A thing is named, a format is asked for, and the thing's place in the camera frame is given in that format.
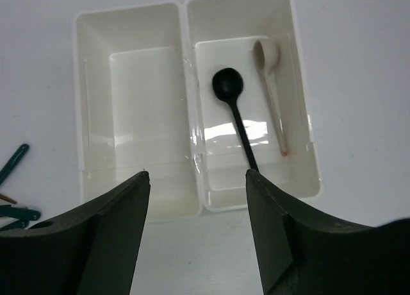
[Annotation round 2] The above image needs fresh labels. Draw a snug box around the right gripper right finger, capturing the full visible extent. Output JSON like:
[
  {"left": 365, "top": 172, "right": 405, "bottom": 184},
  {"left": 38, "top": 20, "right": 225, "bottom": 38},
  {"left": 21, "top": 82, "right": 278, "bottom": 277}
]
[{"left": 246, "top": 169, "right": 409, "bottom": 294}]

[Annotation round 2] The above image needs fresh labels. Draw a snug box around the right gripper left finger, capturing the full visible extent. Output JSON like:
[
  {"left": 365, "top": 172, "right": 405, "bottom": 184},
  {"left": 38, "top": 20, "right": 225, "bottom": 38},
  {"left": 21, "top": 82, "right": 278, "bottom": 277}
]
[{"left": 1, "top": 171, "right": 150, "bottom": 294}]

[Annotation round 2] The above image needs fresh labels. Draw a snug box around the black plastic spoon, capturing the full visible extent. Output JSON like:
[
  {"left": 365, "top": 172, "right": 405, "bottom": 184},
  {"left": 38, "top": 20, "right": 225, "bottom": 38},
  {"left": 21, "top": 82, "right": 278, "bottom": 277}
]
[{"left": 211, "top": 67, "right": 259, "bottom": 171}]

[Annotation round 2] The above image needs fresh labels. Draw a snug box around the beige plastic spoon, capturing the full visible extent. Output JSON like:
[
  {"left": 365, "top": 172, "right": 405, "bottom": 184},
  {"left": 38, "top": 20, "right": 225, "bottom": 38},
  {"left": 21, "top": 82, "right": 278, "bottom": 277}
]
[{"left": 252, "top": 38, "right": 288, "bottom": 157}]

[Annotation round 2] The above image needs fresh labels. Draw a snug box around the left white plastic container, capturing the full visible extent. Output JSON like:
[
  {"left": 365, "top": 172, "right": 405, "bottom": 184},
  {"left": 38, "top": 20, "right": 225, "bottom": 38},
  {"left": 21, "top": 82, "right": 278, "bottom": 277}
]
[{"left": 72, "top": 1, "right": 202, "bottom": 221}]

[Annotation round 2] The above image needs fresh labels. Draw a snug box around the white plastic container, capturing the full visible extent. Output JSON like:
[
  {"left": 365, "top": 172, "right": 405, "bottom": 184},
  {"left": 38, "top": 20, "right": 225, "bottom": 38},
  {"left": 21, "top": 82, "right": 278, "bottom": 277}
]
[
  {"left": 72, "top": 1, "right": 202, "bottom": 221},
  {"left": 183, "top": 0, "right": 323, "bottom": 212}
]

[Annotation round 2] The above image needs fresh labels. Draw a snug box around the right white plastic container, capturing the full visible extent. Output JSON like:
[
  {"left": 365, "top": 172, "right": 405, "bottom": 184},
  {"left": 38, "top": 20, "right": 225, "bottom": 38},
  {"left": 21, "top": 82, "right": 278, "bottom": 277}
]
[{"left": 183, "top": 0, "right": 323, "bottom": 212}]

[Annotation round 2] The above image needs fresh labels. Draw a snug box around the gold spoon green handle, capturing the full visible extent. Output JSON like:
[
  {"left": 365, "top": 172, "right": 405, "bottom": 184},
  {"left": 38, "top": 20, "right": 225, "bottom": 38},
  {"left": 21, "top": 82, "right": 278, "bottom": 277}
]
[{"left": 0, "top": 205, "right": 41, "bottom": 221}]

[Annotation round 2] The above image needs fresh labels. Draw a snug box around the green handle utensil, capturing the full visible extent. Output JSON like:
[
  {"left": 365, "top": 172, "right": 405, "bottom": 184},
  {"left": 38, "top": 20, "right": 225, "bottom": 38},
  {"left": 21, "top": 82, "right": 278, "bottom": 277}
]
[{"left": 0, "top": 144, "right": 30, "bottom": 184}]

